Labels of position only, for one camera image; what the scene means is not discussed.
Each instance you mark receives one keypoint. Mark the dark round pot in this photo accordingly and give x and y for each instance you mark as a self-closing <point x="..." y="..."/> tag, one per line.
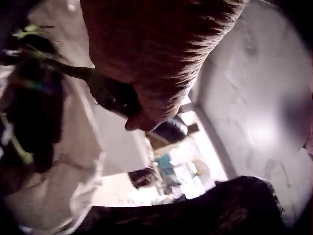
<point x="171" y="131"/>

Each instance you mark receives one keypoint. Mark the person's left fingers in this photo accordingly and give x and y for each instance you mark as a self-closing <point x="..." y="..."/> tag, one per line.
<point x="140" y="122"/>

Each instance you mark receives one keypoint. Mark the bright open doorway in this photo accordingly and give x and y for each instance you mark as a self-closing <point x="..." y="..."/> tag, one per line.
<point x="185" y="159"/>

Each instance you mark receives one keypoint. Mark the dark green plant stalk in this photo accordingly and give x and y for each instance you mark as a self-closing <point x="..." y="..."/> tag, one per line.
<point x="105" y="88"/>

